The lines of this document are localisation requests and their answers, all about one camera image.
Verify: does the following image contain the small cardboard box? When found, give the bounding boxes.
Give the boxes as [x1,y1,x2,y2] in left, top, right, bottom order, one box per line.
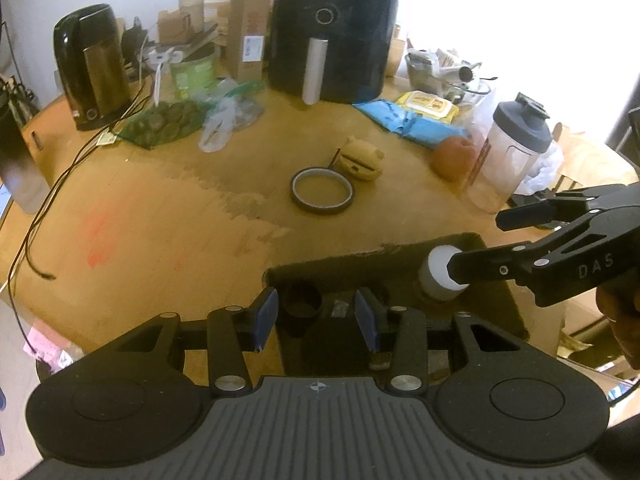
[157,9,193,43]

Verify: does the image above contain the yellow plush toy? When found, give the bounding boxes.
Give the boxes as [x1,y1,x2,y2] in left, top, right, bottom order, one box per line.
[332,135,386,182]

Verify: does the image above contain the white cable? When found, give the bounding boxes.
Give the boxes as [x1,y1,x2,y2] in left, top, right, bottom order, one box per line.
[147,47,181,107]

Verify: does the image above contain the beige package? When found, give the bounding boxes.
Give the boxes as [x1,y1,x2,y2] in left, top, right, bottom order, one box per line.
[385,25,407,78]

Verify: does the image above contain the orange fruit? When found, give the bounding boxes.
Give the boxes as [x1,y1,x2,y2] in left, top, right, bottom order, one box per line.
[431,135,477,181]

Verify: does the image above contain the black cable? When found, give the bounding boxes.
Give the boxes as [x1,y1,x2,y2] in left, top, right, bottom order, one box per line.
[7,80,151,281]

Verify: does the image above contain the clear storage container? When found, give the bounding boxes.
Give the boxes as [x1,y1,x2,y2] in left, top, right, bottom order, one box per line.
[405,49,496,107]

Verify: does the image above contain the yellow wipes pack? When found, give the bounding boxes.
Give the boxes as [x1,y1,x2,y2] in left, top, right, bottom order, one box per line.
[397,90,461,122]

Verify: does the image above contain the tall cardboard box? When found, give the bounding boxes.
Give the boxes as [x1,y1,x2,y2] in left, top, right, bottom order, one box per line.
[229,0,277,83]

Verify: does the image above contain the person's right hand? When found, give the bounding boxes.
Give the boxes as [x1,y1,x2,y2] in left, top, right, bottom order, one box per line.
[595,277,640,366]

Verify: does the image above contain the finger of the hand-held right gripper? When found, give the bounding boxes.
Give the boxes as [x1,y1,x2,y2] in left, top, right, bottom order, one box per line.
[496,185,629,233]
[446,205,637,287]

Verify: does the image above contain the dark flat board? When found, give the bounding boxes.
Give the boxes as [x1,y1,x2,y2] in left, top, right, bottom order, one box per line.
[150,27,221,61]

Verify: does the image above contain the white lidded jar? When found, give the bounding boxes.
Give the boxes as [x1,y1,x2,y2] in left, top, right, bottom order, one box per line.
[419,245,471,303]

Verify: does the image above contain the clear shaker bottle grey lid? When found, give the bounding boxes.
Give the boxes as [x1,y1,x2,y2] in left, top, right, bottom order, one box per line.
[467,92,552,213]

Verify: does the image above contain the white plastic bag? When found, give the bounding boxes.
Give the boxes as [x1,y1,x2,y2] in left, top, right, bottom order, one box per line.
[515,140,563,196]

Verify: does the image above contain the dark brown cardboard box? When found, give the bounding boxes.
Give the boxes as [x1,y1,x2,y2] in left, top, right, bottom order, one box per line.
[262,232,531,378]

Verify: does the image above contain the blue packet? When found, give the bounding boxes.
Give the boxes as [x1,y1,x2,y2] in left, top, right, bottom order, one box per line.
[352,100,416,133]
[400,115,471,150]

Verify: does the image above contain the clear plastic bag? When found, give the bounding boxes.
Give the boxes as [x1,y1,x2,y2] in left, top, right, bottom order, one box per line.
[198,77,266,153]

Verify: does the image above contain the black steel kettle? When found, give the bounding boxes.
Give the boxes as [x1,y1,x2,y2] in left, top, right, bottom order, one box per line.
[52,3,133,132]

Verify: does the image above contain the grey device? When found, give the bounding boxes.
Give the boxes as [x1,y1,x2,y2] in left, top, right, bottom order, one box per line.
[0,105,51,213]

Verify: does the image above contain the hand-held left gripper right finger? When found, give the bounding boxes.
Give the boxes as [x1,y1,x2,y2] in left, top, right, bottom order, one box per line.
[354,287,533,395]

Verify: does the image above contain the black tape roll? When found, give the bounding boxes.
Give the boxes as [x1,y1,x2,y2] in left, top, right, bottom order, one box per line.
[291,166,354,216]

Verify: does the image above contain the bag of green fruits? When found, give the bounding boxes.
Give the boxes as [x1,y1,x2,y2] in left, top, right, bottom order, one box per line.
[117,99,206,150]

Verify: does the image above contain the black air fryer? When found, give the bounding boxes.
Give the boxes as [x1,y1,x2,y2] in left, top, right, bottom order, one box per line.
[267,0,402,105]

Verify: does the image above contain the white paper tube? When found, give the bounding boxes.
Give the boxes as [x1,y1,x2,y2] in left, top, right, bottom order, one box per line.
[302,37,328,106]

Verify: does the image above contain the black round cup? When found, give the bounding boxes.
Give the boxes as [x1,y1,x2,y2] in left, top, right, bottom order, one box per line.
[284,282,323,338]

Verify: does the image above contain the green tub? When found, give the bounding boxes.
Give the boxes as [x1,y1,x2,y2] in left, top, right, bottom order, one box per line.
[170,50,218,102]

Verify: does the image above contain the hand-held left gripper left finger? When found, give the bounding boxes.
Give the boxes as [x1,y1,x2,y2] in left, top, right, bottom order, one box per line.
[102,287,280,395]

